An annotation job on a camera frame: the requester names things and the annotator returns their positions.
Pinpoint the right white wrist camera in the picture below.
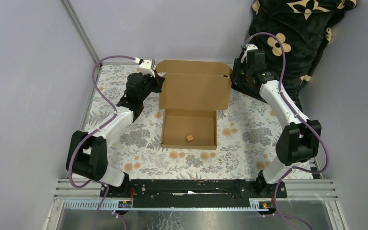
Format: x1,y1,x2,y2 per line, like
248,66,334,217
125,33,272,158
240,44,259,63

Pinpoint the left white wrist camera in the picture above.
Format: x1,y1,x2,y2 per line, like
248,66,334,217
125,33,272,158
139,58,156,78

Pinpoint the brown cardboard box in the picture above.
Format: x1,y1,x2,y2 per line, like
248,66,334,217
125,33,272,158
156,60,232,150

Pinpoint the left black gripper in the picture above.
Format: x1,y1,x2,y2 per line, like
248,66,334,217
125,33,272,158
138,69,164,103

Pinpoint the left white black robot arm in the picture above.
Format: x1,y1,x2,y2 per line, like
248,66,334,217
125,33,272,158
66,73,165,197

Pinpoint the black floral blanket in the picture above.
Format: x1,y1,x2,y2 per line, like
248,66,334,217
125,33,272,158
248,0,357,109

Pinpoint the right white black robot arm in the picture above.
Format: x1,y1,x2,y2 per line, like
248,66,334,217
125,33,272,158
230,45,322,197

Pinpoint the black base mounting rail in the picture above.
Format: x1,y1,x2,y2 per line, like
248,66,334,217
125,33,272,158
100,179,287,208

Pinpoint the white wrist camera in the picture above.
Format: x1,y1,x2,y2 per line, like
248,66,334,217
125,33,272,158
240,44,259,63
139,58,156,78

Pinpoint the small brown cardboard scrap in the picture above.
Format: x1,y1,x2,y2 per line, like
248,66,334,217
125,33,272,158
186,135,194,142

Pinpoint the aluminium frame rail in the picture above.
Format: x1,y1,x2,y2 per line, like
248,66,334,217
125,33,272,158
55,179,338,212

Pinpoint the aluminium corner post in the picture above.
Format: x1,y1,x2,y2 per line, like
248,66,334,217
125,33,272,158
60,0,103,68

